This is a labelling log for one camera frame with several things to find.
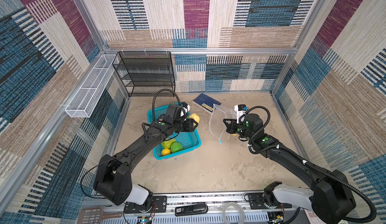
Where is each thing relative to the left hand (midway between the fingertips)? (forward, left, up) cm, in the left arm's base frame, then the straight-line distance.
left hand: (195, 122), depth 82 cm
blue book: (+28, -8, -16) cm, 34 cm away
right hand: (-1, -15, +1) cm, 15 cm away
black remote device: (-38, +2, -14) cm, 41 cm away
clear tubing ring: (-38, -21, -19) cm, 47 cm away
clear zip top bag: (+6, -14, -2) cm, 15 cm away
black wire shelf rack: (+44, +34, -2) cm, 56 cm away
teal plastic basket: (-1, +3, -19) cm, 19 cm away
